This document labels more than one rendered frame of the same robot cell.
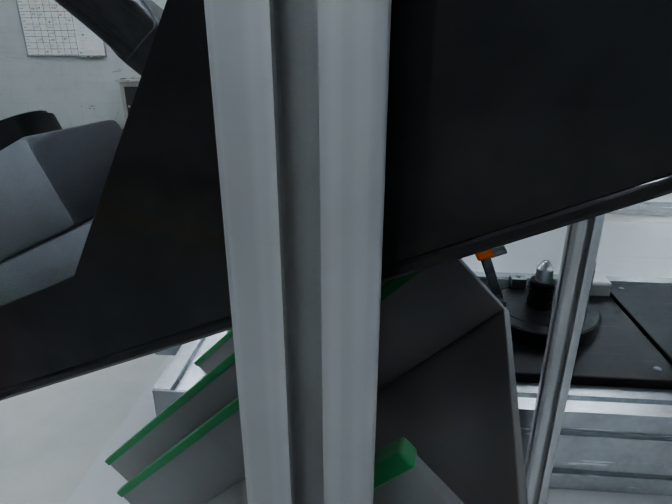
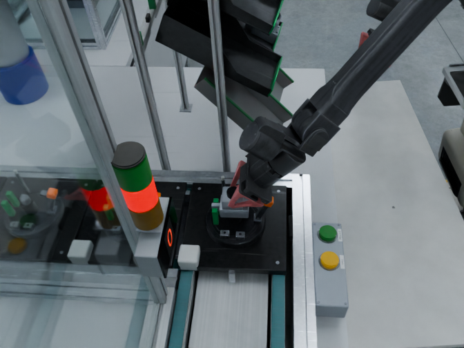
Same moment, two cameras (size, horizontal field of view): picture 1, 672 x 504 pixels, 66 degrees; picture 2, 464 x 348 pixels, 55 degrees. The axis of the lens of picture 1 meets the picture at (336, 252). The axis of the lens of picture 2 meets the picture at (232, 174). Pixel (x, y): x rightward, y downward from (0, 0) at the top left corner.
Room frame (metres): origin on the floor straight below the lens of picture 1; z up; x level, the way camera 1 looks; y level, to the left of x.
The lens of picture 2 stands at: (1.19, 0.03, 1.86)
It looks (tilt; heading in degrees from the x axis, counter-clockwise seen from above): 50 degrees down; 183
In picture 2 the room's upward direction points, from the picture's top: 4 degrees counter-clockwise
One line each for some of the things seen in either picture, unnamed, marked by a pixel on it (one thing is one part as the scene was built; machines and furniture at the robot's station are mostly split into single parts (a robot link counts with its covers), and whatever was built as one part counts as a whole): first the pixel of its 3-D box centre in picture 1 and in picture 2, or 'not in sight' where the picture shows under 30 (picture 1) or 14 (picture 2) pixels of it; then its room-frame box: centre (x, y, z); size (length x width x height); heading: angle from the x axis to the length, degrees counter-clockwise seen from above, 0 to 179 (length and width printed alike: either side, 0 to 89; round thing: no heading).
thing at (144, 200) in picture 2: not in sight; (139, 190); (0.77, -0.14, 1.33); 0.05 x 0.05 x 0.05
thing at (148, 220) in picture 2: not in sight; (145, 209); (0.77, -0.14, 1.28); 0.05 x 0.05 x 0.05
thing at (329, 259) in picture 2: not in sight; (329, 260); (0.70, 0.21, 0.96); 0.04 x 0.04 x 0.02
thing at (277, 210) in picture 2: not in sight; (235, 225); (0.59, 0.00, 0.96); 0.24 x 0.24 x 0.02; 85
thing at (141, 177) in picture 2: not in sight; (132, 168); (0.77, -0.14, 1.38); 0.05 x 0.05 x 0.05
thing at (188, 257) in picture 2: not in sight; (189, 257); (0.68, -0.11, 0.97); 0.05 x 0.05 x 0.04; 85
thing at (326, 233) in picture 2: not in sight; (327, 234); (0.63, 0.21, 0.96); 0.04 x 0.04 x 0.02
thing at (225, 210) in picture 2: not in sight; (229, 200); (0.60, -0.01, 1.06); 0.08 x 0.04 x 0.07; 85
